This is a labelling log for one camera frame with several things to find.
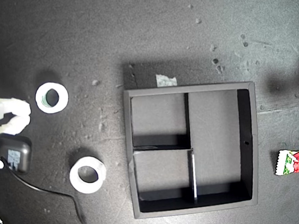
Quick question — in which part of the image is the black camera cable white tag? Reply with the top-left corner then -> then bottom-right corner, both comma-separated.
1,146 -> 89,224

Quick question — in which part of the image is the torn white tape piece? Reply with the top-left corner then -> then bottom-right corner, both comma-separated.
155,72 -> 178,88

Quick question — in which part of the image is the black tray with wells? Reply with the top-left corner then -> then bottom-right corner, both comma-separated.
118,74 -> 270,220

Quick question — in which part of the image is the white tape roll with tab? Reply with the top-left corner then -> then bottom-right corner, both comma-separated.
67,153 -> 110,196

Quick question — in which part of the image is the white tape roll green core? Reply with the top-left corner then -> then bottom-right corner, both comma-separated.
33,80 -> 71,116

